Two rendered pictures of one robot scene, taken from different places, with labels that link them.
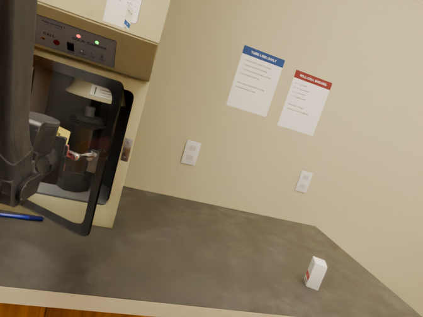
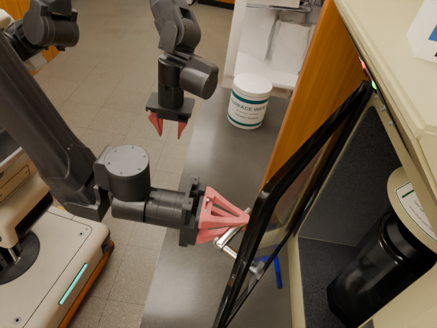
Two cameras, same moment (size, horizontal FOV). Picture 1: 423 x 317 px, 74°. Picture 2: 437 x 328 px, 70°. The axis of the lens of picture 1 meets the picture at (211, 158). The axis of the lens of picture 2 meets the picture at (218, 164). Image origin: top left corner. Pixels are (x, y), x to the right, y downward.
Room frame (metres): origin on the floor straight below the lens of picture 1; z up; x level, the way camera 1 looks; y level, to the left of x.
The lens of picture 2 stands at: (0.65, 0.05, 1.59)
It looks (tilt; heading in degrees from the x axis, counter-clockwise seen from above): 43 degrees down; 104
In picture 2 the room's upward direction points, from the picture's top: 11 degrees clockwise
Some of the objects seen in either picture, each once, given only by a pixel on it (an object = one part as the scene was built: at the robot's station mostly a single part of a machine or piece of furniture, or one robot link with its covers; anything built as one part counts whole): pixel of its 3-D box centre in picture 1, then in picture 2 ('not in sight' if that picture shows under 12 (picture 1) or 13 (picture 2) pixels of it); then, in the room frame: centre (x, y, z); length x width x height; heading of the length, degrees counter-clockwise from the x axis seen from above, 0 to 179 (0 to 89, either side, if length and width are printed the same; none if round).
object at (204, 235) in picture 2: not in sight; (218, 215); (0.59, 0.34, 1.20); 0.09 x 0.07 x 0.07; 15
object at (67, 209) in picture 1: (56, 144); (281, 221); (0.68, 0.38, 1.19); 0.30 x 0.01 x 0.40; 75
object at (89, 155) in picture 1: (70, 151); (243, 235); (0.63, 0.32, 1.20); 0.10 x 0.05 x 0.03; 75
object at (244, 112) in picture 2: not in sight; (248, 101); (0.47, 0.98, 1.02); 0.13 x 0.13 x 0.15
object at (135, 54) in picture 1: (90, 41); (389, 81); (0.72, 0.37, 1.46); 0.32 x 0.12 x 0.10; 106
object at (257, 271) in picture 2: not in sight; (252, 276); (0.67, 0.28, 1.18); 0.02 x 0.02 x 0.06; 75
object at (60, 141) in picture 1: (40, 160); (172, 209); (0.52, 0.32, 1.20); 0.07 x 0.07 x 0.10; 15
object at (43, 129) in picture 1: (19, 151); (111, 178); (0.43, 0.30, 1.24); 0.12 x 0.09 x 0.11; 9
